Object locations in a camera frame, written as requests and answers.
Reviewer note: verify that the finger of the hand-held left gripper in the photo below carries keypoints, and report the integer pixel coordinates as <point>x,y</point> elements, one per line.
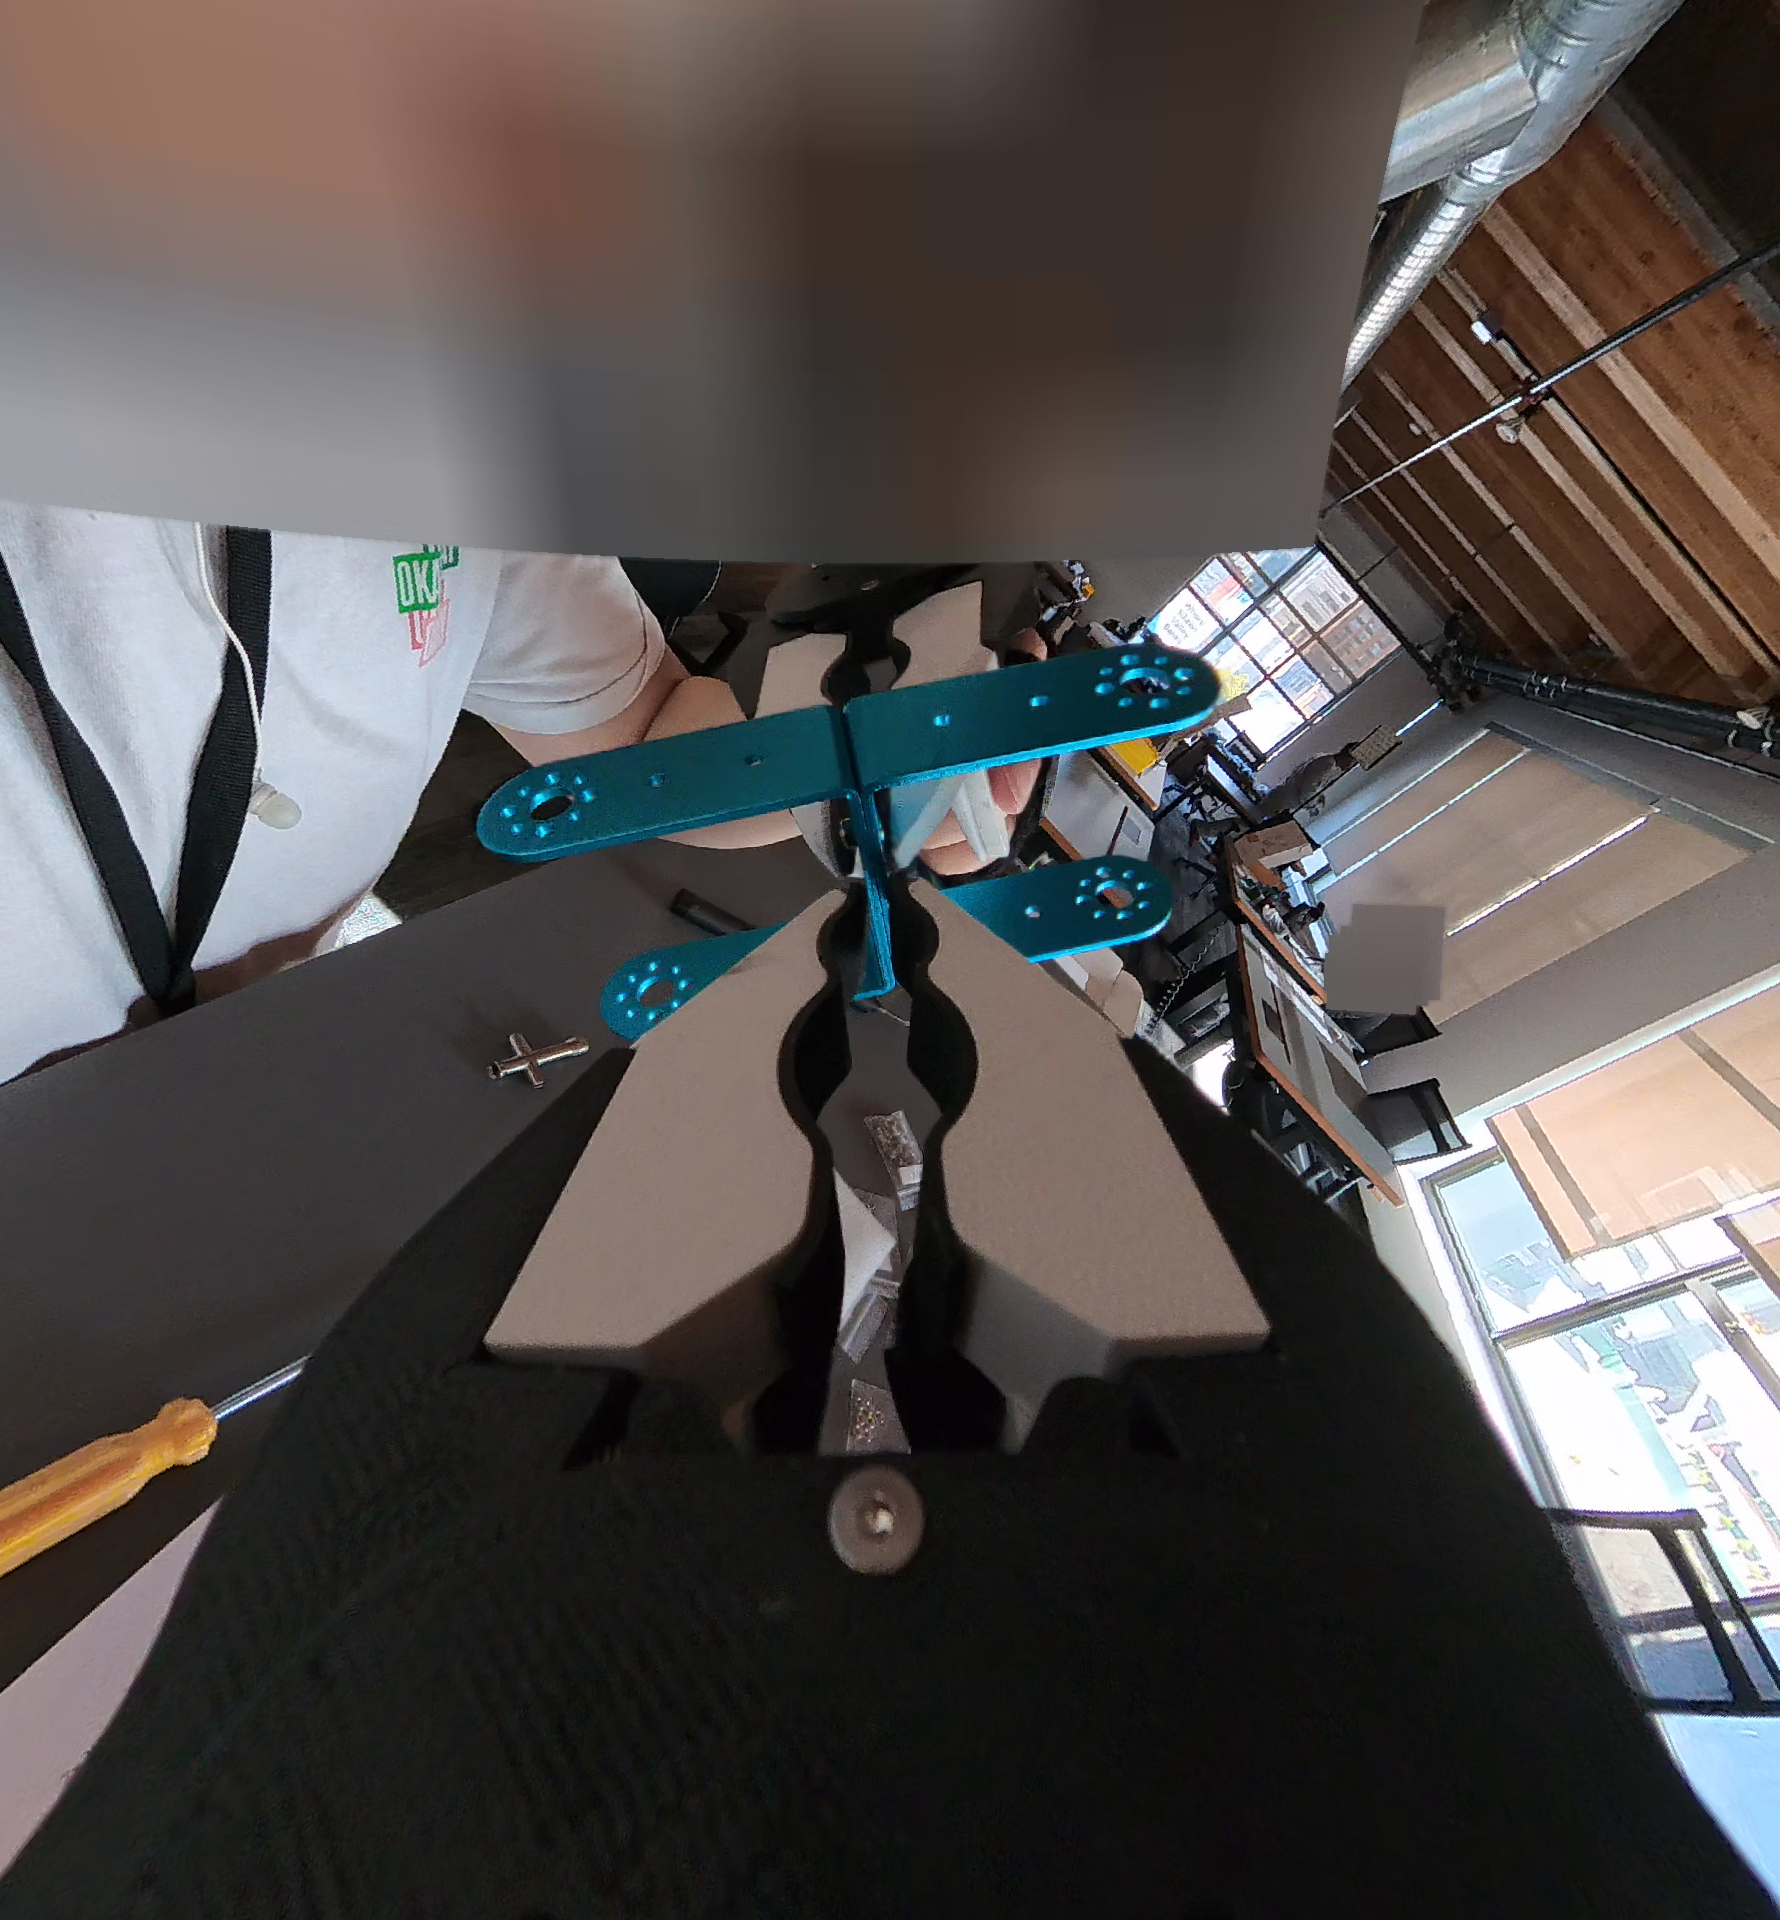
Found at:
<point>951,630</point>
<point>792,675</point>

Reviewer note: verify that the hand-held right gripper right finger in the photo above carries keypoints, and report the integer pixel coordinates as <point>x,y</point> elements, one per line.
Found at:
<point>1085,1200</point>

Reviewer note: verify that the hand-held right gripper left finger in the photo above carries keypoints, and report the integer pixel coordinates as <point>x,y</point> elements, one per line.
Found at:
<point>651,1200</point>

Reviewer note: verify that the blue metal U bracket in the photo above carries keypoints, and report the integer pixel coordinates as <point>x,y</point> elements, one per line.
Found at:
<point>710,779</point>
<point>1009,720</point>

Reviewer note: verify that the person's left forearm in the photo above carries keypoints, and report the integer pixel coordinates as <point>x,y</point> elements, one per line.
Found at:
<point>710,703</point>

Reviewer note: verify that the cluttered wooden office desk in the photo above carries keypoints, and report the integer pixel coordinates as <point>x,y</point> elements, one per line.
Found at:
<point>1280,1034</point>

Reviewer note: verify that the dark grey desk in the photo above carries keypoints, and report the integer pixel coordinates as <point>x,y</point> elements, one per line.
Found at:
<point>230,1200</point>

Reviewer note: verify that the person's left hand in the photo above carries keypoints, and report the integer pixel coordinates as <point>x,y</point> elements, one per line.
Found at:
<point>1014,793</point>

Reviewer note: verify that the metal cross wrench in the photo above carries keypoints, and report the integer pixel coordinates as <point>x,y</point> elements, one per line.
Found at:
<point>537,1058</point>

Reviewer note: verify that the clear bag of screws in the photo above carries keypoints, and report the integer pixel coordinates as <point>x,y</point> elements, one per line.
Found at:
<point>890,1148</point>

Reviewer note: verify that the small paned window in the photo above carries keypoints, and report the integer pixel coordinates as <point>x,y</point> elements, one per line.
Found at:
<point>1280,630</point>

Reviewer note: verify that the black office chair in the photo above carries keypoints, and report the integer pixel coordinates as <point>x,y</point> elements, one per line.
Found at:
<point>1430,1119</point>

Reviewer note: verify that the white t-shirt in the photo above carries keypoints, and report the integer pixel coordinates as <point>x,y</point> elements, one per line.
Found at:
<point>336,720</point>

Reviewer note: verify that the tall window with city view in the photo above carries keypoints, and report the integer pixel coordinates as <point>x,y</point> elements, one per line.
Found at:
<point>1624,1351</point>

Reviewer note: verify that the beige roller blind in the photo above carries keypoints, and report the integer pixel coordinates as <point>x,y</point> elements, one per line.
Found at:
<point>1700,1096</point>
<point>1551,826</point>

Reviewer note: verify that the black pipe bundle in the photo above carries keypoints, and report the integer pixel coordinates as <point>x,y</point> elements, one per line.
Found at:
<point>1655,703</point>

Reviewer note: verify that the black metal railing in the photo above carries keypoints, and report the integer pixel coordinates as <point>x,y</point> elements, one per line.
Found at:
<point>1724,1622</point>

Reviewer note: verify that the black ceiling rod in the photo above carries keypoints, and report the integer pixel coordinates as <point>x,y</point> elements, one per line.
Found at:
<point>1655,322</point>

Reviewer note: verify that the silver ventilation duct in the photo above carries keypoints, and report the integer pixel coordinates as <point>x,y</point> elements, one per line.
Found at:
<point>1490,90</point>

